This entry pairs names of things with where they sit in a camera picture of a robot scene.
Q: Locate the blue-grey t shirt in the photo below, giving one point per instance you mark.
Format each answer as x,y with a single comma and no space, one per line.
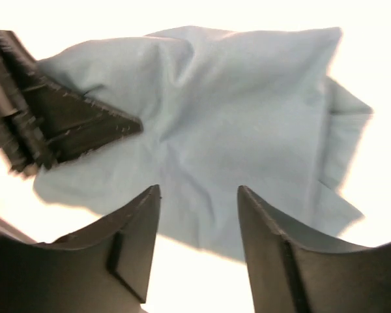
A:
219,109

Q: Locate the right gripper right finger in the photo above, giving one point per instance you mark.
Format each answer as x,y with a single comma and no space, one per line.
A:
295,268

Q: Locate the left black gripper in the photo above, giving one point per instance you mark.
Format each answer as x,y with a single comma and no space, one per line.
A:
43,123

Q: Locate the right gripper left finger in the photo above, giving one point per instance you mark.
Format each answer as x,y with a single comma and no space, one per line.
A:
103,267

